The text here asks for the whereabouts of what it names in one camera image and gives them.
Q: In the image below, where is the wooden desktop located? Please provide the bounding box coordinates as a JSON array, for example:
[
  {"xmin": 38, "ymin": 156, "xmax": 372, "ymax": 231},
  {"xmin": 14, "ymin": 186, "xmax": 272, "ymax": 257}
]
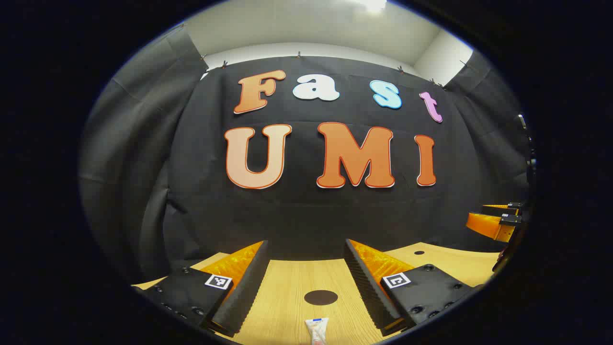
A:
[{"xmin": 132, "ymin": 242, "xmax": 501, "ymax": 345}]

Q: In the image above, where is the black backdrop cloth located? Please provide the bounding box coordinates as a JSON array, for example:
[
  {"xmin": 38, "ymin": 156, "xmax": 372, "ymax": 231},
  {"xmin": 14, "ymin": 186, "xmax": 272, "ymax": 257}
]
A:
[{"xmin": 79, "ymin": 24, "xmax": 534, "ymax": 283}]

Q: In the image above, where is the white toothpaste tube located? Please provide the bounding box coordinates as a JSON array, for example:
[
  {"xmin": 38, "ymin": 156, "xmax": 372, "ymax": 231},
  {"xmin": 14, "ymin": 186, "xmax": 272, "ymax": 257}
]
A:
[{"xmin": 305, "ymin": 318, "xmax": 330, "ymax": 345}]

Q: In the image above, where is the dark round coaster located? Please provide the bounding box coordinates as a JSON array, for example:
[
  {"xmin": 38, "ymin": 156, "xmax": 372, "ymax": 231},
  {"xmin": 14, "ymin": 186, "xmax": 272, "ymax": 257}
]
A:
[{"xmin": 304, "ymin": 289, "xmax": 339, "ymax": 306}]

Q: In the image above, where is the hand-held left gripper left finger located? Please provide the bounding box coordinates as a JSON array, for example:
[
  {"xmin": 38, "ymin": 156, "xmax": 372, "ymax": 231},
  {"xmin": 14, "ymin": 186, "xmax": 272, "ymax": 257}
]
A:
[{"xmin": 132, "ymin": 240, "xmax": 270, "ymax": 338}]

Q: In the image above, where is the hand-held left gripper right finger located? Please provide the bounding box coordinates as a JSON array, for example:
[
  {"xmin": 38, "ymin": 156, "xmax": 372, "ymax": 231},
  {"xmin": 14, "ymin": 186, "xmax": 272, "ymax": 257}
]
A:
[{"xmin": 344, "ymin": 238, "xmax": 484, "ymax": 337}]

